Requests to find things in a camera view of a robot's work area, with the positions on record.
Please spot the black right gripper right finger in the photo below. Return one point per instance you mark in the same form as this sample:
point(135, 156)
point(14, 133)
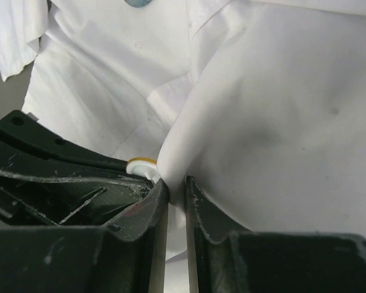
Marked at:
point(224, 256)

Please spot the white button-up shirt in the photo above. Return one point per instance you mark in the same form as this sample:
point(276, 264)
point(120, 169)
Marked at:
point(263, 102)

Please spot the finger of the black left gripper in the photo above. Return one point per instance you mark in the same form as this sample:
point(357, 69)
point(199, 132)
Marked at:
point(37, 192)
point(20, 131)

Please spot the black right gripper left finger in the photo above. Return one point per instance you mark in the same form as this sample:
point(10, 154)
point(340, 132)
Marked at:
point(127, 255)

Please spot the yellow sunflower brooch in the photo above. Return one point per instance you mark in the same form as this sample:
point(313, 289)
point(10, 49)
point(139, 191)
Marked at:
point(143, 167)

